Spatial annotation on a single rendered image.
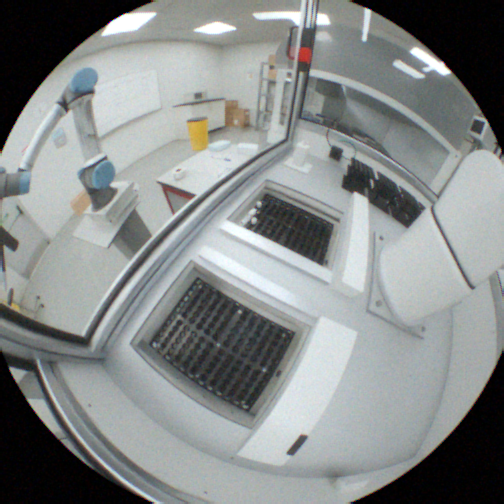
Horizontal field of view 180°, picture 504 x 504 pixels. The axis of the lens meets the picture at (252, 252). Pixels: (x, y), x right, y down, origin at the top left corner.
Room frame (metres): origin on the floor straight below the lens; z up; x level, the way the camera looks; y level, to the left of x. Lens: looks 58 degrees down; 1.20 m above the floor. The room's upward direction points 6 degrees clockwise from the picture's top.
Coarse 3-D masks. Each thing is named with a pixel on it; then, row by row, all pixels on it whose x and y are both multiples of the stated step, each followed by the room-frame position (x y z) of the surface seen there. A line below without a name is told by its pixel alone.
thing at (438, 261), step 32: (480, 128) 0.23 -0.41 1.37; (480, 160) 0.15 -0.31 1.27; (448, 192) 0.17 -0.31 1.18; (480, 192) 0.11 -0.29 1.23; (416, 224) 0.17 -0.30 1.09; (448, 224) 0.12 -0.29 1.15; (480, 224) 0.08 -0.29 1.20; (384, 256) 0.16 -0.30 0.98; (416, 256) 0.11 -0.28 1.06; (448, 256) 0.08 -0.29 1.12; (480, 256) 0.05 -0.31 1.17; (384, 288) 0.09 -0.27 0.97; (416, 288) 0.06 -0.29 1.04; (448, 288) 0.04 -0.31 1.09; (416, 320) 0.01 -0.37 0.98
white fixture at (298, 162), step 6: (300, 144) 0.54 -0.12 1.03; (300, 150) 0.52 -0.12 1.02; (306, 150) 0.51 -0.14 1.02; (294, 156) 0.52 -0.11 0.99; (300, 156) 0.52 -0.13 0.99; (306, 156) 0.53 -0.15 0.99; (288, 162) 0.54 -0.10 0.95; (294, 162) 0.52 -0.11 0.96; (300, 162) 0.51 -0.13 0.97; (294, 168) 0.50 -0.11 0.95; (300, 168) 0.51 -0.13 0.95; (306, 168) 0.52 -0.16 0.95; (306, 174) 0.48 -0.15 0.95
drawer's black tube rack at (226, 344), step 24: (192, 312) 0.04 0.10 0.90; (216, 312) 0.05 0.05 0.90; (240, 312) 0.05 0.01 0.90; (168, 336) -0.02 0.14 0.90; (192, 336) 0.00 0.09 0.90; (216, 336) 0.00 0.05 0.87; (240, 336) 0.01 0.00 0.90; (264, 336) 0.01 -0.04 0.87; (288, 336) 0.02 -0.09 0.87; (168, 360) -0.06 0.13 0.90; (192, 360) -0.05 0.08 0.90; (216, 360) -0.04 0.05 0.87; (240, 360) -0.04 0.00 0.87; (264, 360) -0.03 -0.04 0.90; (216, 384) -0.09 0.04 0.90; (240, 384) -0.08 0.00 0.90; (264, 384) -0.08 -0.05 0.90; (240, 408) -0.13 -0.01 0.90
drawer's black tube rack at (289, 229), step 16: (272, 208) 0.37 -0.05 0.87; (256, 224) 0.27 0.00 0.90; (272, 224) 0.28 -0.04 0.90; (288, 224) 0.28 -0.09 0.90; (304, 224) 0.29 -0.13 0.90; (320, 224) 0.30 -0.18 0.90; (272, 240) 0.22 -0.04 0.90; (288, 240) 0.25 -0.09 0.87; (304, 240) 0.24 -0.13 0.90; (320, 240) 0.27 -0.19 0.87; (304, 256) 0.19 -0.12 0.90; (320, 256) 0.21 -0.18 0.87
